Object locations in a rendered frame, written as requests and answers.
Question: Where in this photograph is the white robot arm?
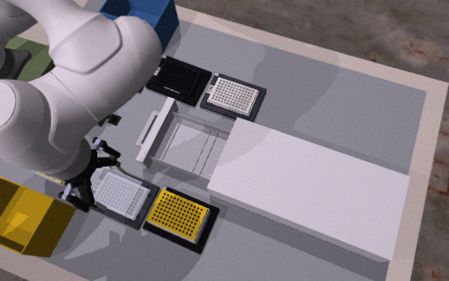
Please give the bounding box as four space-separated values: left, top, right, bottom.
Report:
0 0 162 180

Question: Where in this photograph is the yellow waste bin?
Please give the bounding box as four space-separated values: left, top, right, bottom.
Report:
0 177 76 258

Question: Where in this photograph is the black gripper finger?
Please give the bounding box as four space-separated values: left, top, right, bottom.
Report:
58 175 107 212
91 137 127 174

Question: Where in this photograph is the black multiwell plate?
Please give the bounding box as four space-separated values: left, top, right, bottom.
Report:
153 60 204 98

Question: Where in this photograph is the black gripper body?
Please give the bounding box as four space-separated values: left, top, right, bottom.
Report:
64 149 97 188

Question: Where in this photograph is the grey bench mat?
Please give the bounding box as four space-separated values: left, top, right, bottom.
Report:
0 19 426 281

